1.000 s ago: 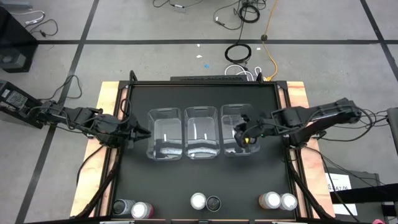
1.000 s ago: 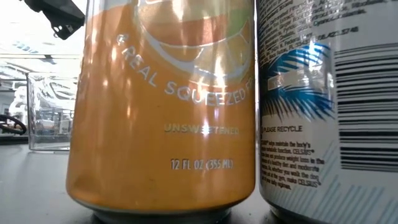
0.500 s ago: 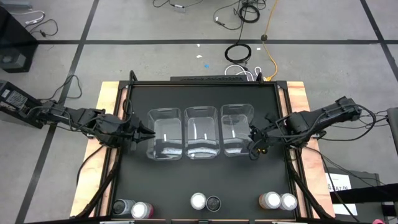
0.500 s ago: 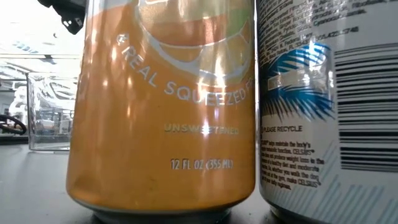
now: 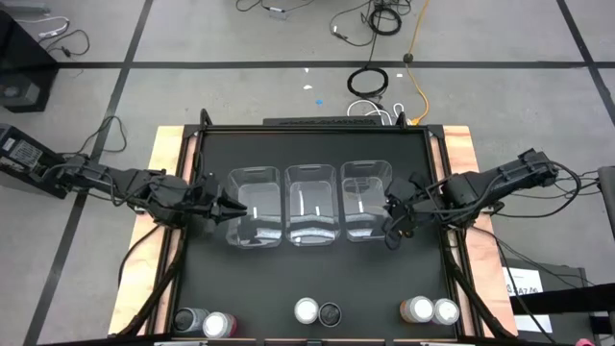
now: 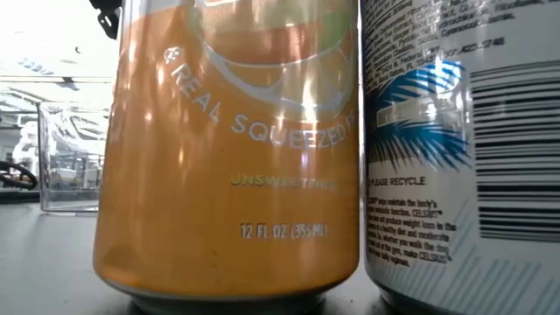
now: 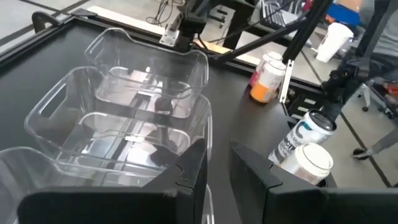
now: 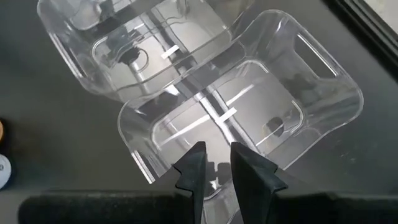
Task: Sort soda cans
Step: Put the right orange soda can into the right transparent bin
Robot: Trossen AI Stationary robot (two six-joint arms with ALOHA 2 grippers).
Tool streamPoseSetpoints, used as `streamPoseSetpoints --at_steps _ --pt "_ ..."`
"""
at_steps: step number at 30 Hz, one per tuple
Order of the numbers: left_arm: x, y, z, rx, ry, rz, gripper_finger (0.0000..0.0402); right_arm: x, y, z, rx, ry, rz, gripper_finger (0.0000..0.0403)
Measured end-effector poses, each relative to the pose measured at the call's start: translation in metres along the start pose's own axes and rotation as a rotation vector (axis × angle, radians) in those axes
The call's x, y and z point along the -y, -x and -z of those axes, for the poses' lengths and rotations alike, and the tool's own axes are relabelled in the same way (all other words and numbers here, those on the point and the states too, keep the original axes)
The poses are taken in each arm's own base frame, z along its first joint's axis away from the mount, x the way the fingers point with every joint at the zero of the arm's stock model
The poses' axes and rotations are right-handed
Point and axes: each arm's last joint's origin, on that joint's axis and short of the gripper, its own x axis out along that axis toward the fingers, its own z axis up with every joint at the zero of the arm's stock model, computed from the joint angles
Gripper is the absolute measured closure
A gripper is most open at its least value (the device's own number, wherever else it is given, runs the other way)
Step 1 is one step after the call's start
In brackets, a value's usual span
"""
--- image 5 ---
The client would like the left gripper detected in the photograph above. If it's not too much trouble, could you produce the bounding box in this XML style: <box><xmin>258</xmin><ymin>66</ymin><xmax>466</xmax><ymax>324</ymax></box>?
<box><xmin>189</xmin><ymin>173</ymin><xmax>248</xmax><ymax>227</ymax></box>

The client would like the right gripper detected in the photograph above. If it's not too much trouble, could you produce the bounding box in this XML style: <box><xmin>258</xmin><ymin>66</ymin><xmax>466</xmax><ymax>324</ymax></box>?
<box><xmin>382</xmin><ymin>172</ymin><xmax>446</xmax><ymax>232</ymax></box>

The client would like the clear plastic bin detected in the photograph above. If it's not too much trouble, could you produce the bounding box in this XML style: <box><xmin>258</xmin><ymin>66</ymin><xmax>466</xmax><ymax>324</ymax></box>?
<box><xmin>225</xmin><ymin>165</ymin><xmax>283</xmax><ymax>250</ymax></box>
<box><xmin>339</xmin><ymin>160</ymin><xmax>394</xmax><ymax>243</ymax></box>
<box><xmin>283</xmin><ymin>162</ymin><xmax>339</xmax><ymax>248</ymax></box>

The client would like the light wooden base board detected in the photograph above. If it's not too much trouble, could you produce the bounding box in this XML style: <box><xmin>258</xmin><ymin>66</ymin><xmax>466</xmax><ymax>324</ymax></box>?
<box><xmin>108</xmin><ymin>125</ymin><xmax>519</xmax><ymax>337</ymax></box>

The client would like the black perforated box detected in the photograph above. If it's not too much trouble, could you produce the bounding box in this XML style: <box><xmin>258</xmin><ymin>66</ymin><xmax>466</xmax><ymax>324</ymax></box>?
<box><xmin>262</xmin><ymin>116</ymin><xmax>381</xmax><ymax>128</ymax></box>

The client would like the white paper label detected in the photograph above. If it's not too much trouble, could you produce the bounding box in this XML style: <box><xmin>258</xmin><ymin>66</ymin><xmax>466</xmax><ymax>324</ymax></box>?
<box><xmin>513</xmin><ymin>314</ymin><xmax>554</xmax><ymax>334</ymax></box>
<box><xmin>503</xmin><ymin>266</ymin><xmax>544</xmax><ymax>297</ymax></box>

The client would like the black case with labels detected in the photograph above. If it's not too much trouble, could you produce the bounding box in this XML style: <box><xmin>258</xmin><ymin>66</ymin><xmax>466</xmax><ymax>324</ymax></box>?
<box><xmin>502</xmin><ymin>259</ymin><xmax>590</xmax><ymax>337</ymax></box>

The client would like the black computer box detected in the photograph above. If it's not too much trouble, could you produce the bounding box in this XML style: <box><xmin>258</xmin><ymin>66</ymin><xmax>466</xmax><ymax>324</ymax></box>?
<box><xmin>0</xmin><ymin>123</ymin><xmax>82</xmax><ymax>201</ymax></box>

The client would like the black box with dial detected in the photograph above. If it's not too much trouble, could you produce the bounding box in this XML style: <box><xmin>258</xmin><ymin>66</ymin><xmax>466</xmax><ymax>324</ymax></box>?
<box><xmin>0</xmin><ymin>71</ymin><xmax>52</xmax><ymax>114</ymax></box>

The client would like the black cabinet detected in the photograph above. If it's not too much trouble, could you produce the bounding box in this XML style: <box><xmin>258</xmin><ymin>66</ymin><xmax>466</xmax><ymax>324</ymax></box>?
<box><xmin>0</xmin><ymin>9</ymin><xmax>60</xmax><ymax>73</ymax></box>

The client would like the yellow floor cable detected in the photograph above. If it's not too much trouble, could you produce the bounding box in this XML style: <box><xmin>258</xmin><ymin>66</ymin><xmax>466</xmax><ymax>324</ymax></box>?
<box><xmin>405</xmin><ymin>0</ymin><xmax>431</xmax><ymax>126</ymax></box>

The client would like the black table frame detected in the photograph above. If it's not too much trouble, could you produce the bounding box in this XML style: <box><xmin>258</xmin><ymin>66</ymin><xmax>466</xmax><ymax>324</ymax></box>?
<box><xmin>143</xmin><ymin>109</ymin><xmax>486</xmax><ymax>346</ymax></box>

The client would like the black braided cable conduit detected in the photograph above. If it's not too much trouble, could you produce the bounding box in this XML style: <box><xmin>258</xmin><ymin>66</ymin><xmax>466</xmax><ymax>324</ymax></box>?
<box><xmin>444</xmin><ymin>230</ymin><xmax>508</xmax><ymax>339</ymax></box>
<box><xmin>117</xmin><ymin>230</ymin><xmax>186</xmax><ymax>336</ymax></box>

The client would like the black floor cable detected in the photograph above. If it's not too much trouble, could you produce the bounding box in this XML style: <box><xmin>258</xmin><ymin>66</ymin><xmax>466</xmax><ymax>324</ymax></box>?
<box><xmin>57</xmin><ymin>114</ymin><xmax>129</xmax><ymax>158</ymax></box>

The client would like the coiled black cable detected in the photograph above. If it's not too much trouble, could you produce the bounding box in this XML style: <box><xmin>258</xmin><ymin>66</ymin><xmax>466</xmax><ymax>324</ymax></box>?
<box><xmin>346</xmin><ymin>65</ymin><xmax>389</xmax><ymax>100</ymax></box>

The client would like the bundled black cable coil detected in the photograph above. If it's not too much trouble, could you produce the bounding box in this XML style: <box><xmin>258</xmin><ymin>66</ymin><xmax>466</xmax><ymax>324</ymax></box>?
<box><xmin>367</xmin><ymin>4</ymin><xmax>403</xmax><ymax>37</ymax></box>

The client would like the grey post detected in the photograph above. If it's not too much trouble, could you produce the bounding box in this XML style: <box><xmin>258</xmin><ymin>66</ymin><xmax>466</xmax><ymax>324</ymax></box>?
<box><xmin>597</xmin><ymin>165</ymin><xmax>615</xmax><ymax>241</ymax></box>

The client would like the white floor cable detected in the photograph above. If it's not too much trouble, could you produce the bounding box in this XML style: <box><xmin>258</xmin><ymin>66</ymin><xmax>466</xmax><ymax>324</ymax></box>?
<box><xmin>16</xmin><ymin>15</ymin><xmax>72</xmax><ymax>40</ymax></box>

